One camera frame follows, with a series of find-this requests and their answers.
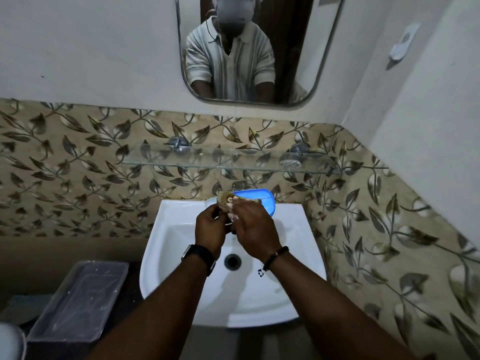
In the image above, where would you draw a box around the brown scrub pad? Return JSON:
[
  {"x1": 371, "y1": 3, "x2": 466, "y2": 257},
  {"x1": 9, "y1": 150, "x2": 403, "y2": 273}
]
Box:
[{"x1": 216, "y1": 190, "x2": 263, "y2": 215}]

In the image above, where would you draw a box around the person's left hand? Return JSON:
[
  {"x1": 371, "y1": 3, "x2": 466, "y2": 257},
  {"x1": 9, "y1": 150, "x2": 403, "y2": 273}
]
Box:
[{"x1": 194, "y1": 203, "x2": 230, "y2": 260}]

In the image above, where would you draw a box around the person's left forearm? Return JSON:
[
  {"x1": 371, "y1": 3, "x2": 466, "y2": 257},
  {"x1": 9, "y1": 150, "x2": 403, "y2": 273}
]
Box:
[{"x1": 85, "y1": 255, "x2": 215, "y2": 360}]

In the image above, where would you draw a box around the glass wall shelf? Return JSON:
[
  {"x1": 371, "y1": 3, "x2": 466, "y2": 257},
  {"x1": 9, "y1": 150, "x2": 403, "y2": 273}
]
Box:
[{"x1": 121, "y1": 141, "x2": 340, "y2": 176}]

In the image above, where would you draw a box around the person's right forearm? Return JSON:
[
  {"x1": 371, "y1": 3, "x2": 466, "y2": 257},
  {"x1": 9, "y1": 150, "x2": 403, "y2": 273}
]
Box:
[{"x1": 267, "y1": 251, "x2": 417, "y2": 360}]

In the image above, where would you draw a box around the white wall-mounted holder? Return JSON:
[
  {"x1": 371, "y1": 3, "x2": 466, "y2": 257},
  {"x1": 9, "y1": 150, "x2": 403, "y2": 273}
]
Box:
[{"x1": 388, "y1": 23, "x2": 421, "y2": 62}]

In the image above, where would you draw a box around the person's right hand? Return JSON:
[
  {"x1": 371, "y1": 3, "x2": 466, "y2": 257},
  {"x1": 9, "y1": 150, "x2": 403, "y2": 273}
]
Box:
[{"x1": 227, "y1": 198, "x2": 283, "y2": 261}]

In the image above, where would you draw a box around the blue soap dish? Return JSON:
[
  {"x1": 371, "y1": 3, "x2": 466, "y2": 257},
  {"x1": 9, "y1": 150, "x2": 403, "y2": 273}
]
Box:
[{"x1": 232, "y1": 188, "x2": 278, "y2": 219}]

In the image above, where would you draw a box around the grey plastic container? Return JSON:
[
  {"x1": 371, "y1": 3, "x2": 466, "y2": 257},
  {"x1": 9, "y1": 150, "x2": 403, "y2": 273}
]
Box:
[{"x1": 27, "y1": 260, "x2": 130, "y2": 344}]

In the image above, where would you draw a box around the white rounded container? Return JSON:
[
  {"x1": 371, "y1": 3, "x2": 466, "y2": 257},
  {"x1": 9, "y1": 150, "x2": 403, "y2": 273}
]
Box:
[{"x1": 0, "y1": 322, "x2": 27, "y2": 360}]

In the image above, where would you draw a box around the black wrist watch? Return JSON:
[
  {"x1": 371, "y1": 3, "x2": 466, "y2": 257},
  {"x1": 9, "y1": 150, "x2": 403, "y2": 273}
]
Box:
[{"x1": 181, "y1": 244, "x2": 217, "y2": 277}]

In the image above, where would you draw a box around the wall mirror with metal frame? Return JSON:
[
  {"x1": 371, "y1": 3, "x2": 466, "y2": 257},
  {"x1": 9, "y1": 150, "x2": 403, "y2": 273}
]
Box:
[{"x1": 175, "y1": 0, "x2": 347, "y2": 108}]

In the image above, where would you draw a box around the white ceramic wash basin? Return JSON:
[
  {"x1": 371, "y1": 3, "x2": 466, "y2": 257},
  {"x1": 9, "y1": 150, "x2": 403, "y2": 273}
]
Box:
[{"x1": 139, "y1": 199, "x2": 328, "y2": 329}]

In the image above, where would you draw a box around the black beaded bracelet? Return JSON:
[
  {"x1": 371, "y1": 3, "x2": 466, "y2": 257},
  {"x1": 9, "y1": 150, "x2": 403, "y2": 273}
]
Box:
[{"x1": 257, "y1": 246, "x2": 290, "y2": 277}]

